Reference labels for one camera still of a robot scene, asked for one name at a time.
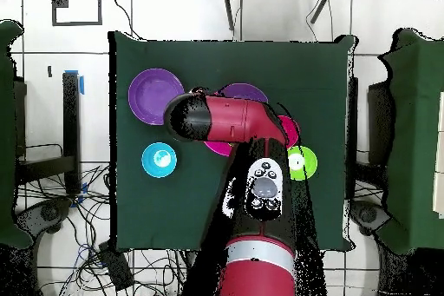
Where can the green covered side table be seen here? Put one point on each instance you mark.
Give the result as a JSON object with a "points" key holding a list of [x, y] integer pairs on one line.
{"points": [[7, 136], [416, 136]]}

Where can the black power box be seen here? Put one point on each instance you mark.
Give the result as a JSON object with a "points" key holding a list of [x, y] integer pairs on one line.
{"points": [[116, 268]]}

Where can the small green bowl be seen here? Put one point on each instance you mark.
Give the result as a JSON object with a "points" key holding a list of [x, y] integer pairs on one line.
{"points": [[310, 162]]}

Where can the small red bowl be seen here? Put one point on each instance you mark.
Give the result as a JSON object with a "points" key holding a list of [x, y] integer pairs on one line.
{"points": [[291, 129]]}

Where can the purple bowl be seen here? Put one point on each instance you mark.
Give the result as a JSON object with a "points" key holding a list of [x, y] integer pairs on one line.
{"points": [[242, 92], [149, 96]]}

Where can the dark green tablecloth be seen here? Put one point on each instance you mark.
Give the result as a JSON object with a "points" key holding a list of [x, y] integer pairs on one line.
{"points": [[222, 63]]}

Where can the large pink bowl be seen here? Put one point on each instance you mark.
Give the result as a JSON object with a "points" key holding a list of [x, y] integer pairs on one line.
{"points": [[220, 148]]}

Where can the blue bowl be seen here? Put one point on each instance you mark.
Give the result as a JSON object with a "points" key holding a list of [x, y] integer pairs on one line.
{"points": [[152, 165]]}

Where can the black floor stand base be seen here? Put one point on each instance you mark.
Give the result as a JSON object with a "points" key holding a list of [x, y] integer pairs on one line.
{"points": [[48, 212], [367, 214]]}

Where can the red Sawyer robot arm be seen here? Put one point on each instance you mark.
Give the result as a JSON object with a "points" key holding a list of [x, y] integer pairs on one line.
{"points": [[236, 119]]}

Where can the black stand with blue tape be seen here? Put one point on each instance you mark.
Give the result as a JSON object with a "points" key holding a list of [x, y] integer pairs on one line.
{"points": [[71, 119]]}

